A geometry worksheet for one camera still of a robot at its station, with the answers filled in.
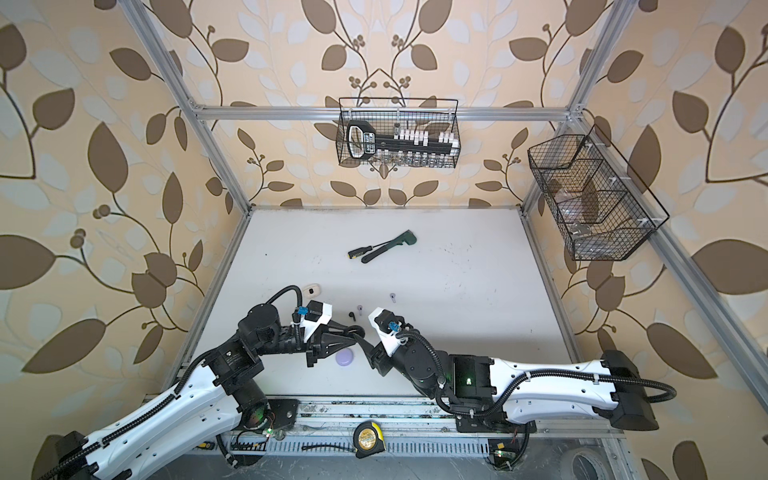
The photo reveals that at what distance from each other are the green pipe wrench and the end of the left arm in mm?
436

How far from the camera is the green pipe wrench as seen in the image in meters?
1.07

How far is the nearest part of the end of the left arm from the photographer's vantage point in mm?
592
